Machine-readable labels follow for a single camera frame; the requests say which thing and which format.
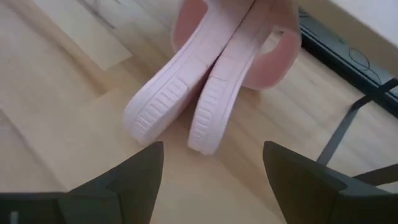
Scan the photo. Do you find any pink rubber slide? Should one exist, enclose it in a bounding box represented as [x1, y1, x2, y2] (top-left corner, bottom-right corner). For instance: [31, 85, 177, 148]
[123, 0, 257, 146]
[187, 0, 302, 156]

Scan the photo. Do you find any black table edge rail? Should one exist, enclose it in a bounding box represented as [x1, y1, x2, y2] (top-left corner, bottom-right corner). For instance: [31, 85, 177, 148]
[298, 7, 398, 118]

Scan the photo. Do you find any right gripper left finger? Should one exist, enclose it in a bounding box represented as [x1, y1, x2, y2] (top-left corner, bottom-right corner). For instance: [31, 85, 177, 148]
[58, 142, 165, 224]

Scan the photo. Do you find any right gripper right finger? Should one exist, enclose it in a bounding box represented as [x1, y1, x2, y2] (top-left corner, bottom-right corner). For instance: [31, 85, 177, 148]
[263, 141, 398, 224]

